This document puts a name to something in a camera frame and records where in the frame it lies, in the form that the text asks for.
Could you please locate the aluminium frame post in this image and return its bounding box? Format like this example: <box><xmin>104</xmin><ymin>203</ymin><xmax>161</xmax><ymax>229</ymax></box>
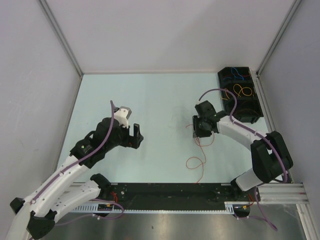
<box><xmin>36</xmin><ymin>0</ymin><xmax>84</xmax><ymax>78</ymax></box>
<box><xmin>255</xmin><ymin>0</ymin><xmax>303</xmax><ymax>77</ymax></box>

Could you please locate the left aluminium frame post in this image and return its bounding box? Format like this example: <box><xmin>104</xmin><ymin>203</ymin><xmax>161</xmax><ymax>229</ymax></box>
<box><xmin>36</xmin><ymin>0</ymin><xmax>84</xmax><ymax>78</ymax></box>

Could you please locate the red cable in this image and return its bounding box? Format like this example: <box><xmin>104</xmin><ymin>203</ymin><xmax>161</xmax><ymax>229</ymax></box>
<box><xmin>185</xmin><ymin>124</ymin><xmax>216</xmax><ymax>184</ymax></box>

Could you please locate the right aluminium frame post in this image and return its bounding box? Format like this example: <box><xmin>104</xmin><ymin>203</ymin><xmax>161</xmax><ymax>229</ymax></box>
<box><xmin>255</xmin><ymin>0</ymin><xmax>303</xmax><ymax>77</ymax></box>

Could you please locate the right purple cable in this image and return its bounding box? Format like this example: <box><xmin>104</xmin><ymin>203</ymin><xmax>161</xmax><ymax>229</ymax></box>
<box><xmin>198</xmin><ymin>88</ymin><xmax>291</xmax><ymax>231</ymax></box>

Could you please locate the orange cable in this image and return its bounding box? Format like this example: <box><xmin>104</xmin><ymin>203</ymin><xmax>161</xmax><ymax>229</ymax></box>
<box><xmin>223</xmin><ymin>83</ymin><xmax>254</xmax><ymax>101</ymax></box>

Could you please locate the dark brown cable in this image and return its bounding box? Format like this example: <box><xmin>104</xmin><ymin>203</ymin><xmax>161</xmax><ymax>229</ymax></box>
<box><xmin>236</xmin><ymin>101</ymin><xmax>260</xmax><ymax>118</ymax></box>

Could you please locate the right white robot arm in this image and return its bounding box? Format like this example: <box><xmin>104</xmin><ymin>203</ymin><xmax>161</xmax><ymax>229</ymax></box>
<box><xmin>192</xmin><ymin>100</ymin><xmax>294</xmax><ymax>201</ymax></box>

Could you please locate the white translucent cable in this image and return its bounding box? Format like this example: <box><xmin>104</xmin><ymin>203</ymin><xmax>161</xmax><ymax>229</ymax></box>
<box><xmin>169</xmin><ymin>106</ymin><xmax>191</xmax><ymax>131</ymax></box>

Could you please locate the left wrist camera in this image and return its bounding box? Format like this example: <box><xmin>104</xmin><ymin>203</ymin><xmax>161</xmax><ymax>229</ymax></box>
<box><xmin>114</xmin><ymin>106</ymin><xmax>132</xmax><ymax>129</ymax></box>

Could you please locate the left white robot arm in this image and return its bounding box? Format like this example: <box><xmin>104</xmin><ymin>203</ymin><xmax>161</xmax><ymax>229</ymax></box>
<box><xmin>6</xmin><ymin>108</ymin><xmax>144</xmax><ymax>240</ymax></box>

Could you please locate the white slotted cable duct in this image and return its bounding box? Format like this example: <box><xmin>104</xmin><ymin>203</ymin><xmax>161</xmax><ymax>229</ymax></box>
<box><xmin>71</xmin><ymin>202</ymin><xmax>234</xmax><ymax>215</ymax></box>

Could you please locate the black compartment bin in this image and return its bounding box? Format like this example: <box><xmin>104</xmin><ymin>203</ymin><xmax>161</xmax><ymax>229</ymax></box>
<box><xmin>217</xmin><ymin>66</ymin><xmax>263</xmax><ymax>124</ymax></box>

